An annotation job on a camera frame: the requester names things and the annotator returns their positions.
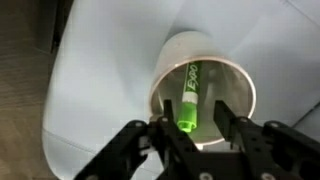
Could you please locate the blue padded chair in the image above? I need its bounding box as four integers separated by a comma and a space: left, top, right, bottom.
41, 0, 320, 180

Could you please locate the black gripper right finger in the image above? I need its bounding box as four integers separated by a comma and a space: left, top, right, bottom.
213, 99, 320, 180

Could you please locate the white ceramic mug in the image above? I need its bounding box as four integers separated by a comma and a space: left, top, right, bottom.
148, 30, 258, 146

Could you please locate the green Expo marker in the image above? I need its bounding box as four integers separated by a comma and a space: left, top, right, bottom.
176, 60, 204, 133

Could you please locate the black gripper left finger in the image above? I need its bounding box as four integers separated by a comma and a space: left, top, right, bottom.
73, 98, 201, 180

